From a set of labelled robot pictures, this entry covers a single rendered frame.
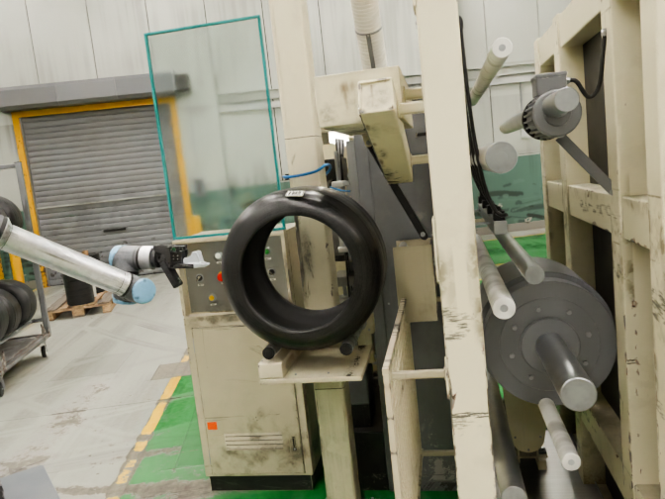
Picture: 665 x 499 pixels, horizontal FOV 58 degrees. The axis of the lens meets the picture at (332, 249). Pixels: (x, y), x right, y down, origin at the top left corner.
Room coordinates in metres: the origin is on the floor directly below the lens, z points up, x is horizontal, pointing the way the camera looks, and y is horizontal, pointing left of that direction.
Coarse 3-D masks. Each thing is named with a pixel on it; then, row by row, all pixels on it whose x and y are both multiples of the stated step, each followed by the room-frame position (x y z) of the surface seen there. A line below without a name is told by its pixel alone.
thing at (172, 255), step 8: (160, 248) 2.22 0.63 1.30; (168, 248) 2.20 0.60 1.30; (176, 248) 2.19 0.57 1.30; (184, 248) 2.23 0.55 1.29; (152, 256) 2.21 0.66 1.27; (160, 256) 2.25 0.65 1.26; (168, 256) 2.20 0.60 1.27; (176, 256) 2.21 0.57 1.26; (184, 256) 2.24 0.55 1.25; (152, 264) 2.22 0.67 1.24; (168, 264) 2.21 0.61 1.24; (176, 264) 2.20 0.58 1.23
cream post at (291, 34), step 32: (288, 0) 2.40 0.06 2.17; (288, 32) 2.41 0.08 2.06; (288, 64) 2.41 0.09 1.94; (288, 96) 2.41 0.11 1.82; (288, 128) 2.42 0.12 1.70; (320, 128) 2.50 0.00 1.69; (288, 160) 2.42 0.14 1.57; (320, 160) 2.42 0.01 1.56; (320, 224) 2.40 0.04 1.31; (320, 256) 2.40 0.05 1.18; (320, 288) 2.41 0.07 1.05; (320, 384) 2.41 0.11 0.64; (320, 416) 2.42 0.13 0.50; (352, 448) 2.44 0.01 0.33; (352, 480) 2.40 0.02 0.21
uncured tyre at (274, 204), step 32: (320, 192) 2.05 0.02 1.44; (256, 224) 2.04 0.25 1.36; (352, 224) 2.00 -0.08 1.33; (224, 256) 2.10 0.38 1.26; (256, 256) 2.33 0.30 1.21; (352, 256) 1.98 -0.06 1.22; (384, 256) 2.11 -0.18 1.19; (224, 288) 2.11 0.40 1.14; (256, 288) 2.32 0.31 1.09; (256, 320) 2.05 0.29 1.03; (288, 320) 2.30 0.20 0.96; (320, 320) 2.29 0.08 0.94; (352, 320) 1.99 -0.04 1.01
